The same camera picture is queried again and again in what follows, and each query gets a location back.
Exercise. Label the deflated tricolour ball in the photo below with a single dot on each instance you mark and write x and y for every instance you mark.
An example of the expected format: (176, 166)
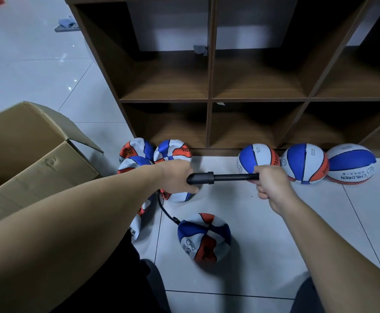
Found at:
(137, 223)
(136, 148)
(132, 163)
(172, 149)
(178, 196)

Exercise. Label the person's right leg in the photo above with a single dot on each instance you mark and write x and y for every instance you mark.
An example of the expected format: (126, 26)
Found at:
(302, 298)

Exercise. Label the person's left leg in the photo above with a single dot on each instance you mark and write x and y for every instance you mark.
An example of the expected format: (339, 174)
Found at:
(121, 283)

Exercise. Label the brown wooden cubby shelf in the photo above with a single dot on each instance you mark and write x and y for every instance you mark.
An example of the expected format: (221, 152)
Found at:
(209, 94)

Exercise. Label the half inflated tricolour ball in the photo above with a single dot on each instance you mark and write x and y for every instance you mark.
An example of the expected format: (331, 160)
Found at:
(204, 239)

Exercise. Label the blue cloth on grey mat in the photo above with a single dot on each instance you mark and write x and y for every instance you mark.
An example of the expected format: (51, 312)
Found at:
(67, 24)

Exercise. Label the person's right forearm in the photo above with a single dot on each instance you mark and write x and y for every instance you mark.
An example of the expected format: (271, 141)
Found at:
(333, 257)

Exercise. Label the person's right fingers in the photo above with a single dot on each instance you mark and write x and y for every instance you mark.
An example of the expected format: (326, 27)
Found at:
(261, 185)

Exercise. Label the person's left forearm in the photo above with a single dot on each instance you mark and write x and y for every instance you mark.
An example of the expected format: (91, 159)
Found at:
(63, 231)

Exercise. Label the person's left hand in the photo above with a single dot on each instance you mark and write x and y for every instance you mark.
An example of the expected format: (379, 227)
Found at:
(172, 175)

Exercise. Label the black hand air pump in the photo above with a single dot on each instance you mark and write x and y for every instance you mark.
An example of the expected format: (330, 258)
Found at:
(222, 177)

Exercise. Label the person's right hand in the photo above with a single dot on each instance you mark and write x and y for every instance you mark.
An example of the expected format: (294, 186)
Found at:
(274, 187)

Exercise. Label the open cardboard box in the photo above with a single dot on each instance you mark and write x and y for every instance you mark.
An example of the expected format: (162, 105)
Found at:
(30, 153)

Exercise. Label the person's left thumb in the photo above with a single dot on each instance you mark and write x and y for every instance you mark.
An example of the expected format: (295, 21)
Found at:
(190, 189)

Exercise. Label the person's leg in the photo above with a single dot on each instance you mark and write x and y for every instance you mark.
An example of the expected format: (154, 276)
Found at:
(121, 283)
(302, 298)

